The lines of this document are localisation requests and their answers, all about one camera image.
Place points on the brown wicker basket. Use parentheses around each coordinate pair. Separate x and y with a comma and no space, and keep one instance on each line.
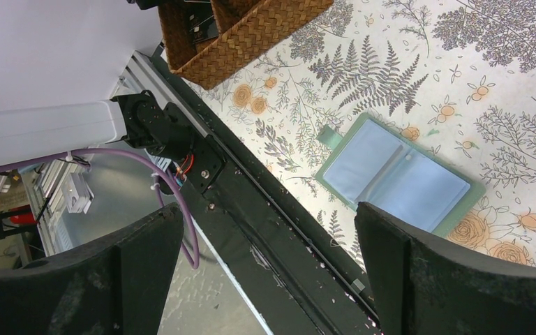
(246,29)

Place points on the dark credit card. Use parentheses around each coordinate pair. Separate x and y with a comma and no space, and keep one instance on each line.
(202,24)

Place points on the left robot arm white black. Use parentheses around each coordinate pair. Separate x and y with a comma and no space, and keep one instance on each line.
(29,136)

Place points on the floral patterned table mat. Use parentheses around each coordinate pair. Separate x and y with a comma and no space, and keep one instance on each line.
(458,78)

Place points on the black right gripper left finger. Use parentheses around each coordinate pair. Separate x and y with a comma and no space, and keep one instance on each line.
(115,284)

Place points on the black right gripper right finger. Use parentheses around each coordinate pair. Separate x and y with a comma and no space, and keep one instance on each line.
(424,284)

